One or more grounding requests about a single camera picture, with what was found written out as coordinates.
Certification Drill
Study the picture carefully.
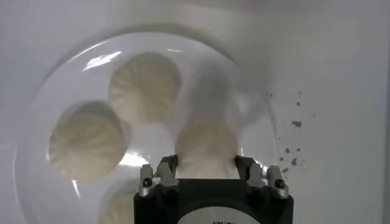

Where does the white round plate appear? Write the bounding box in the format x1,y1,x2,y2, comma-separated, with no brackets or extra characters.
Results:
13,29,280,224

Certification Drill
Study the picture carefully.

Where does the white steamed baozi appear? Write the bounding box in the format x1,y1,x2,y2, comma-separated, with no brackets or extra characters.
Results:
48,100,127,183
97,191,137,224
174,118,241,180
108,51,182,125

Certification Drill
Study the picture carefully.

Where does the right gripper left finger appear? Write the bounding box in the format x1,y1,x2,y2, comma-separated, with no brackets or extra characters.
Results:
138,154,180,198

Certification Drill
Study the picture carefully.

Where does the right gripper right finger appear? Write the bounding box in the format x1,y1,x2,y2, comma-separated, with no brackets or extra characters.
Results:
234,154,290,200

